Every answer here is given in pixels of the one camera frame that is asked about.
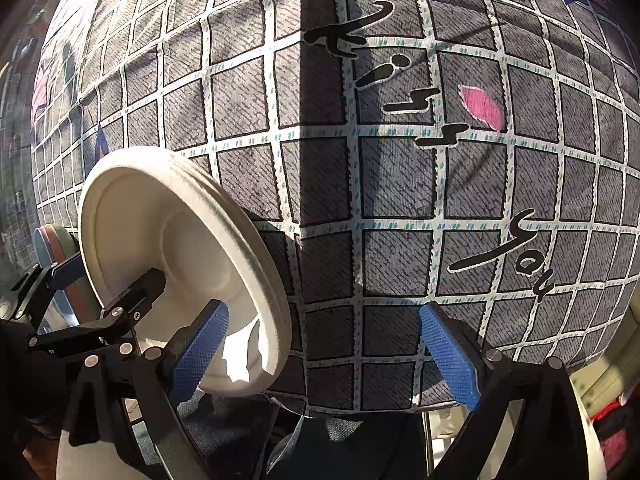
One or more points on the grey checked star-print cloth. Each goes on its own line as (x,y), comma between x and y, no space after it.
(400,160)

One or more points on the metal leg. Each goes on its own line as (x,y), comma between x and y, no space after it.
(428,445)

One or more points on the white curved plastic object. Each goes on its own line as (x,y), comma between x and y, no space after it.
(592,435)

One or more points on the red cloth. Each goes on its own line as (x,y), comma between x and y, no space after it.
(620,435)

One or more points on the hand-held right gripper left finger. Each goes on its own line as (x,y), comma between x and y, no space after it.
(200,355)

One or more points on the white paper bowl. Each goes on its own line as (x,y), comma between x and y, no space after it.
(150,220)
(272,310)

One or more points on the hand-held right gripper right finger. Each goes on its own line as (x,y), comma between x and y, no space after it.
(450,355)

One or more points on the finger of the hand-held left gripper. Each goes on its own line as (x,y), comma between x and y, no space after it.
(62,272)
(135,292)

